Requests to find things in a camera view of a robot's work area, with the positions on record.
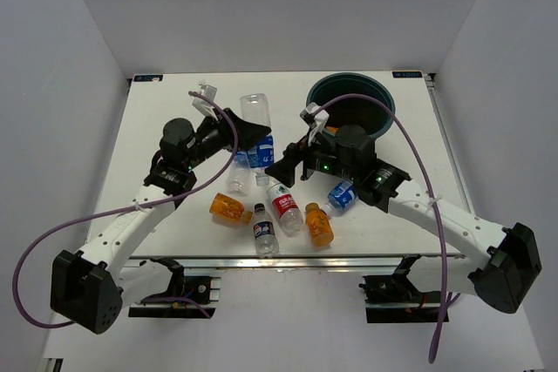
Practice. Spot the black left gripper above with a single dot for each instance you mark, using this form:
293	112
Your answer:
248	132

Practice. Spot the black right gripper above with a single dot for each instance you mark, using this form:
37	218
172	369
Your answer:
284	170

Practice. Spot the tall blue label water bottle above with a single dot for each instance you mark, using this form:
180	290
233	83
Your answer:
238	174

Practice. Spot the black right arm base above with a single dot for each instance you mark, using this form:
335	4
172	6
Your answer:
393	299

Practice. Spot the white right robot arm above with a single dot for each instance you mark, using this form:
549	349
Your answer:
499	264

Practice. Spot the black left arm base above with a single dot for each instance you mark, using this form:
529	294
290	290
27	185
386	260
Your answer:
185	296

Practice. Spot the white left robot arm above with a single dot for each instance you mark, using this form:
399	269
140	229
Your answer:
90	287

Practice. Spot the dark green plastic bin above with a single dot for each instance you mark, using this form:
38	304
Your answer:
354	111

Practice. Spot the red label water bottle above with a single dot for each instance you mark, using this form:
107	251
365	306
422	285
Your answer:
285	208

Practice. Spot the pepsi bottle black cap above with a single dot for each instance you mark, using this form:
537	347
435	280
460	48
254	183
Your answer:
266	243

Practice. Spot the blue sticker left corner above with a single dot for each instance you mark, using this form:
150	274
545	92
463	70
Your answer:
147	78

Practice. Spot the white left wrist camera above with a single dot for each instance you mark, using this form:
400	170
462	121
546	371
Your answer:
206	92

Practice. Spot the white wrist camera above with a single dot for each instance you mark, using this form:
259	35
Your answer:
316	118
206	92

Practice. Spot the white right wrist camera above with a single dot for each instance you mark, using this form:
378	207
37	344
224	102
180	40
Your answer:
316	118

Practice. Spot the aluminium table front rail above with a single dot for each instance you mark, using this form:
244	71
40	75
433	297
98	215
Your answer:
324	262

